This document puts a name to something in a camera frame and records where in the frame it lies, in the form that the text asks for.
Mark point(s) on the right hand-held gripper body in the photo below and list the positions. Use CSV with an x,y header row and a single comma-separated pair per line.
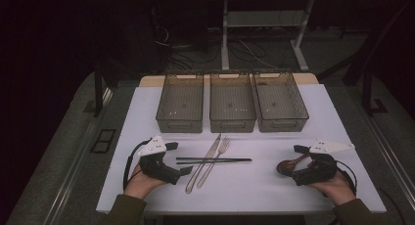
x,y
321,171

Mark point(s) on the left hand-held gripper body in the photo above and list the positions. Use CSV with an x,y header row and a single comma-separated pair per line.
x,y
156,168

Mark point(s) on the red-brown spoon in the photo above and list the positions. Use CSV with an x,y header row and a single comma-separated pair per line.
x,y
284,165

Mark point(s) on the silver table knife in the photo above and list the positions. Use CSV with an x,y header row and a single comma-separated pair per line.
x,y
213,146

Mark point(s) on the translucent brown plastic bin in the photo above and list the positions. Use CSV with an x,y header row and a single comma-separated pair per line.
x,y
232,102
280,102
181,102

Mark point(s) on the person's left hand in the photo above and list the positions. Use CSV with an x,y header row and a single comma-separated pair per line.
x,y
140,184

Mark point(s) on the person's right hand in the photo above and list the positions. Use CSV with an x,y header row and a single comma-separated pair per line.
x,y
337,189

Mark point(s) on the silver fork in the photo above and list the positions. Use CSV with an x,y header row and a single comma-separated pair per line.
x,y
223,146

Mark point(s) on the black metal stand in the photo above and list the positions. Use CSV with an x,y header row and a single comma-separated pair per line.
x,y
367,91

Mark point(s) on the white metal stand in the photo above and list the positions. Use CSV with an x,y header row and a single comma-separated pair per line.
x,y
224,39

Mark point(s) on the black floor outlet frame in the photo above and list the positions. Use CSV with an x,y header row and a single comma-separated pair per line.
x,y
103,141

